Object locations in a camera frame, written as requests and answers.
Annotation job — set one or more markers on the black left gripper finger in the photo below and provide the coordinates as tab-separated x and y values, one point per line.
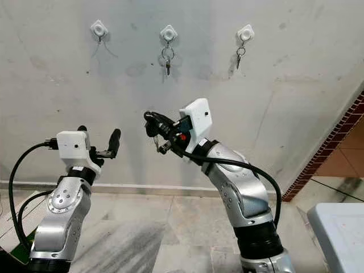
82	128
115	140

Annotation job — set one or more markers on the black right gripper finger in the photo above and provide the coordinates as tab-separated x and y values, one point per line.
161	131
159	117

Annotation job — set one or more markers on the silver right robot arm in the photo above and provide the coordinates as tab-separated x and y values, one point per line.
242	190

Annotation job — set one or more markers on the cardboard box with green print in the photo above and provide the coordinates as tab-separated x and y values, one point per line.
17	233

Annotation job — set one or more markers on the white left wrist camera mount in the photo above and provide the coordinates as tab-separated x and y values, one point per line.
73	147

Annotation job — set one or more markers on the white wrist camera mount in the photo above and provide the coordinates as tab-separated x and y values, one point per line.
73	147
198	118

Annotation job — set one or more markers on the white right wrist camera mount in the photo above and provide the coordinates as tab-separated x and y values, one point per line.
198	118

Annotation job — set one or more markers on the white square wall hook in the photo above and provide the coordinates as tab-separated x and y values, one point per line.
99	28
168	32
245	33

